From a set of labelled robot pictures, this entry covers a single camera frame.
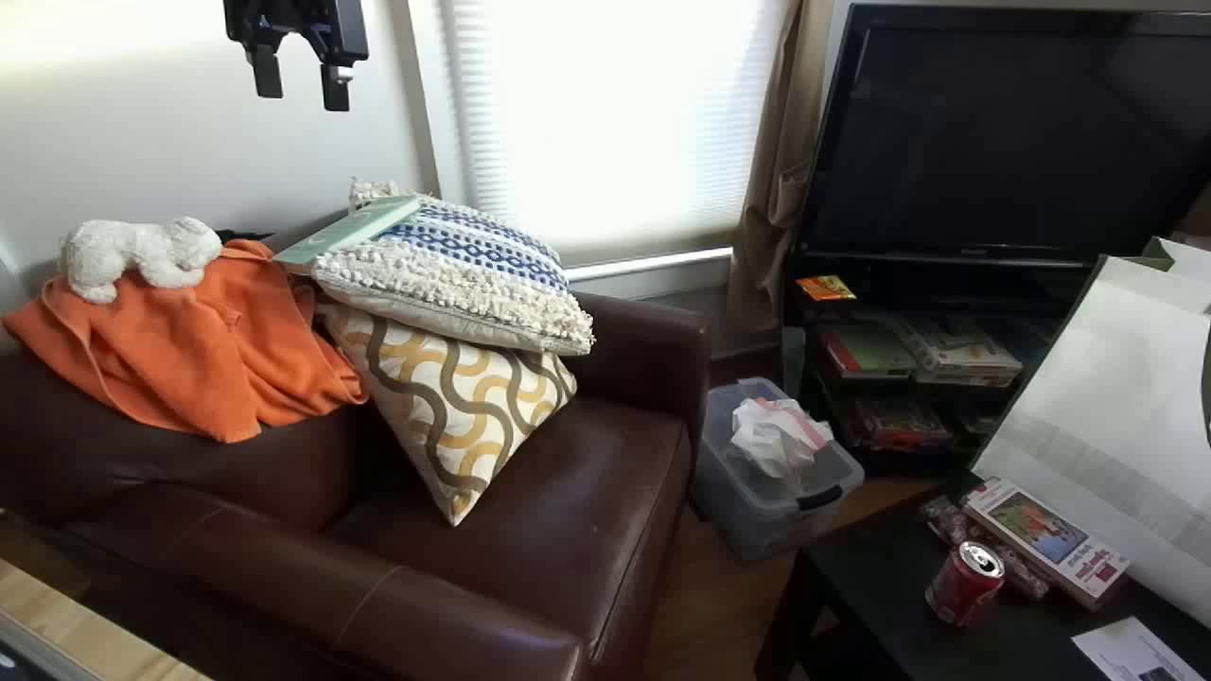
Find black coffee table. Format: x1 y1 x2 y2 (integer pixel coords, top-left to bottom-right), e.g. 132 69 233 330
753 495 1211 681

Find beige curtain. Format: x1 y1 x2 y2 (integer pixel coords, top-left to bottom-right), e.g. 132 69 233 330
726 0 846 331

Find grey plastic storage bin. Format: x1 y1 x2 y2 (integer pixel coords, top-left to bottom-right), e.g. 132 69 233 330
690 377 863 564

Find red soda can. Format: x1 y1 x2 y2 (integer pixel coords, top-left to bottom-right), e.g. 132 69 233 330
922 542 1005 628

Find white paper sheet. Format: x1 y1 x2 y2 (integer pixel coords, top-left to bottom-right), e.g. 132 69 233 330
1073 616 1206 681

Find white paper bag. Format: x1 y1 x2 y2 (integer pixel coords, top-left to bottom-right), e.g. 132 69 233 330
974 239 1211 624

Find black tv stand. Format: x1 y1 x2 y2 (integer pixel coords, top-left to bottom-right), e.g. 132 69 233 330
782 252 1088 475

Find white stuffed toy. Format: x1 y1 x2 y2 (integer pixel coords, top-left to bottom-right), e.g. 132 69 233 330
59 214 222 302

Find green book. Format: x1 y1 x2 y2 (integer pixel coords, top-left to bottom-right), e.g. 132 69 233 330
277 197 421 272

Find orange blanket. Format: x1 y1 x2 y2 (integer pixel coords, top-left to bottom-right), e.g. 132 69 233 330
2 239 367 441

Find blue white knitted pillow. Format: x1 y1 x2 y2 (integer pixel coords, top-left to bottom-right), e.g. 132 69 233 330
305 181 593 355

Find black flat screen television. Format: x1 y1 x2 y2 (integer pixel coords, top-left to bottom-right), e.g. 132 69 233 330
800 5 1211 261

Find white red card box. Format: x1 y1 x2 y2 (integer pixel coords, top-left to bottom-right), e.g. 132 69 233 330
966 479 1130 608

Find white window blinds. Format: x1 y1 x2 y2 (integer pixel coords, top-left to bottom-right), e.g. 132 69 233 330
400 0 794 265

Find yellow wave pattern pillow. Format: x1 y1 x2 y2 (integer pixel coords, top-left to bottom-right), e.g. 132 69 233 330
321 302 579 527

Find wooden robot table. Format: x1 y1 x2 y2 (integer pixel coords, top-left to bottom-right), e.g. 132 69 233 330
0 560 207 681

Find brown leather couch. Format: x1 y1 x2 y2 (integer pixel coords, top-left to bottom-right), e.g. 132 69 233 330
0 295 707 681

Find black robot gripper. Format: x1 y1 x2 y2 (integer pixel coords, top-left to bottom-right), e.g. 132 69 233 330
222 0 367 112

